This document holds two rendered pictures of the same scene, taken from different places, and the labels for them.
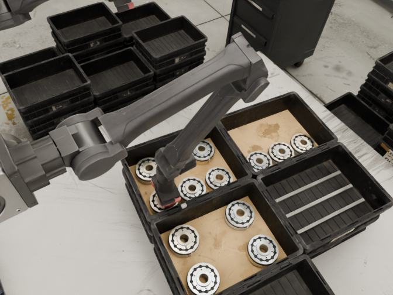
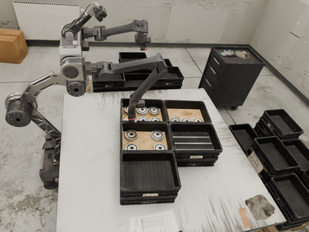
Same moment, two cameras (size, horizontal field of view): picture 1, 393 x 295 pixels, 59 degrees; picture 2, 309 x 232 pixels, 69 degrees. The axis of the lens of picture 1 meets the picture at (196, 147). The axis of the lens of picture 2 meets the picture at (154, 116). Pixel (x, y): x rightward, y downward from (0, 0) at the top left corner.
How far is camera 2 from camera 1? 0.88 m
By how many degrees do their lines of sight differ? 15
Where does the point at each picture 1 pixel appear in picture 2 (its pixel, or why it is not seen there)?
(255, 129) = (180, 111)
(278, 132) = (190, 115)
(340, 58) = (259, 113)
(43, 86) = not seen: hidden behind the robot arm
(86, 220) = (100, 122)
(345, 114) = (243, 134)
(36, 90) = not seen: hidden behind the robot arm
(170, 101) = (131, 65)
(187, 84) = (138, 61)
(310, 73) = (238, 114)
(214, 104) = (150, 77)
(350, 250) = (202, 171)
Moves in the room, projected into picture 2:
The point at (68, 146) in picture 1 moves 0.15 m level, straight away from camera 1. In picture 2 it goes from (99, 66) to (100, 54)
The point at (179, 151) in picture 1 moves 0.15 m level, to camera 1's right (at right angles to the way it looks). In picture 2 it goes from (137, 93) to (155, 101)
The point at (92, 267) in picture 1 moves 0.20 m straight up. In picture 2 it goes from (94, 137) to (94, 121)
